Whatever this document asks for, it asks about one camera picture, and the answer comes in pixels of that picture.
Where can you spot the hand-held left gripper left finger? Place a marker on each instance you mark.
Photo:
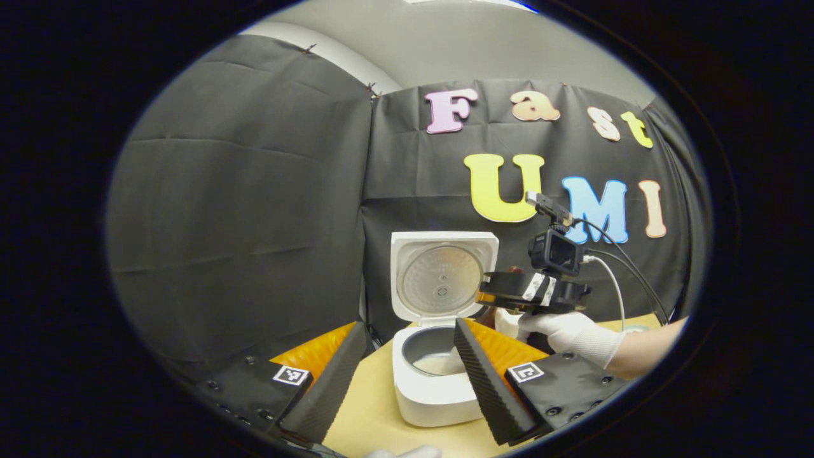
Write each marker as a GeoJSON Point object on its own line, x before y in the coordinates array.
{"type": "Point", "coordinates": [324, 394]}

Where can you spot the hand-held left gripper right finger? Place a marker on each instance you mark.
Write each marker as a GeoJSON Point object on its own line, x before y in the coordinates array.
{"type": "Point", "coordinates": [489, 391]}

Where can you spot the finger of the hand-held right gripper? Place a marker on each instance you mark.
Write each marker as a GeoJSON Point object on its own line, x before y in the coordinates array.
{"type": "Point", "coordinates": [509, 291]}

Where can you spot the white rice cooker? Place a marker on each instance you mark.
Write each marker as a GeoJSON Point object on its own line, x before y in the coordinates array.
{"type": "Point", "coordinates": [432, 397]}

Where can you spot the black backdrop cloth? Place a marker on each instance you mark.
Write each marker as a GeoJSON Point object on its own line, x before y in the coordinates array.
{"type": "Point", "coordinates": [222, 222]}

